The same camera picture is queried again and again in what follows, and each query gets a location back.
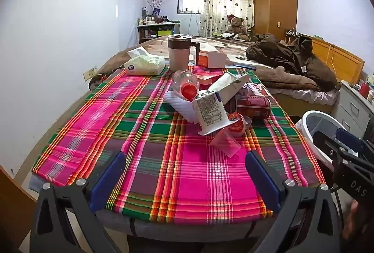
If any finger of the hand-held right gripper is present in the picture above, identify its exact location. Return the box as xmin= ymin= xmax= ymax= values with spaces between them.
xmin=336 ymin=128 xmax=374 ymax=155
xmin=313 ymin=130 xmax=360 ymax=167

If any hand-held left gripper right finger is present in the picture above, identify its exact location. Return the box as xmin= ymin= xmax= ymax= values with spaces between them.
xmin=245 ymin=150 xmax=341 ymax=253

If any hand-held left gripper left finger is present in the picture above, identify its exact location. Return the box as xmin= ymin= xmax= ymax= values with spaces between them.
xmin=29 ymin=150 xmax=126 ymax=253

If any white round trash bin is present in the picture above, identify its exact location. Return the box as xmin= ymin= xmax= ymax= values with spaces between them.
xmin=295 ymin=110 xmax=351 ymax=174

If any small cup red lid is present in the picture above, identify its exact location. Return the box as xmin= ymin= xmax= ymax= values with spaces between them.
xmin=227 ymin=112 xmax=252 ymax=137

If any red drink can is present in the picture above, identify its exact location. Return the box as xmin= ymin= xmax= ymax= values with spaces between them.
xmin=232 ymin=94 xmax=272 ymax=120

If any small pink printed box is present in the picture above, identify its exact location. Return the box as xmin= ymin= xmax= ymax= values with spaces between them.
xmin=247 ymin=83 xmax=272 ymax=99

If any long white printed box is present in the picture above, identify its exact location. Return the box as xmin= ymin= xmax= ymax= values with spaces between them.
xmin=207 ymin=72 xmax=251 ymax=104

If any white foam net sleeve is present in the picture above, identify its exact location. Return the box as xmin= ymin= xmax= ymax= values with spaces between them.
xmin=164 ymin=89 xmax=202 ymax=124

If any clear plastic bottle red label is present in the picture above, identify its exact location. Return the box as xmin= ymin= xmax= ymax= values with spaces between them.
xmin=172 ymin=69 xmax=200 ymax=101

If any person's right hand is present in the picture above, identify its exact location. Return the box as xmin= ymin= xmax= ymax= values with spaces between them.
xmin=342 ymin=200 xmax=363 ymax=240

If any grey drawer nightstand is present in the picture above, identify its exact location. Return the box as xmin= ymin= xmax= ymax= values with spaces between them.
xmin=330 ymin=80 xmax=374 ymax=136

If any white bed sheet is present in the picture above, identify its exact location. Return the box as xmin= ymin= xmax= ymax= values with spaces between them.
xmin=273 ymin=88 xmax=339 ymax=106

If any red jar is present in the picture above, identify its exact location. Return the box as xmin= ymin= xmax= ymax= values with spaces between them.
xmin=359 ymin=81 xmax=371 ymax=98

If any plaid pink green tablecloth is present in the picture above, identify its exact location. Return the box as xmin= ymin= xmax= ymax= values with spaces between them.
xmin=32 ymin=65 xmax=326 ymax=226

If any wooden headboard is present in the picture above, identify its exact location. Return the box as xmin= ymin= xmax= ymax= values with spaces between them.
xmin=301 ymin=35 xmax=365 ymax=85

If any brown patterned blanket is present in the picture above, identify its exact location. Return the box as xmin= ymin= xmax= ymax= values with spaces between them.
xmin=96 ymin=36 xmax=322 ymax=92

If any grey table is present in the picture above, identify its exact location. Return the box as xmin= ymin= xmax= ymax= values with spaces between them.
xmin=29 ymin=174 xmax=295 ymax=245

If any brown jacket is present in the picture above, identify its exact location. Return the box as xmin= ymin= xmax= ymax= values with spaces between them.
xmin=246 ymin=33 xmax=339 ymax=92

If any blue phone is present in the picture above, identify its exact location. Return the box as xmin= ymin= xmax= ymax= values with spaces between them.
xmin=233 ymin=62 xmax=257 ymax=71

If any soft tissue pack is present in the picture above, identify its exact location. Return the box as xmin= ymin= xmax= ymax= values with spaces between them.
xmin=124 ymin=47 xmax=166 ymax=76

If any orange and white box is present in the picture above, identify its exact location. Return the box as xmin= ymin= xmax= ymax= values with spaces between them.
xmin=194 ymin=51 xmax=228 ymax=69

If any beige mug brown lid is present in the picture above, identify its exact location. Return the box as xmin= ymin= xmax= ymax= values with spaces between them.
xmin=167 ymin=34 xmax=201 ymax=72

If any brown teddy bear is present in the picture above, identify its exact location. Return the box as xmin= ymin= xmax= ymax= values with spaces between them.
xmin=226 ymin=15 xmax=251 ymax=42

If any shelf with bottles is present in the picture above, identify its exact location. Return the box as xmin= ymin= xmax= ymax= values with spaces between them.
xmin=137 ymin=20 xmax=180 ymax=44

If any heart print curtain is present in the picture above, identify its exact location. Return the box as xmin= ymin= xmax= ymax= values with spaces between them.
xmin=200 ymin=0 xmax=255 ymax=37

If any vase with dry branches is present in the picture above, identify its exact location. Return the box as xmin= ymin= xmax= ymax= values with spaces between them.
xmin=142 ymin=0 xmax=169 ymax=19

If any small window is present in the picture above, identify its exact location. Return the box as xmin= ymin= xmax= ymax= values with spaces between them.
xmin=177 ymin=0 xmax=202 ymax=14

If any yellow cable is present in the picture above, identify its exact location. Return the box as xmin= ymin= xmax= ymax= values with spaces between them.
xmin=327 ymin=43 xmax=335 ymax=67

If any wall socket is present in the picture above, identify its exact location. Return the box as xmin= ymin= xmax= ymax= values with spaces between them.
xmin=83 ymin=66 xmax=98 ymax=81

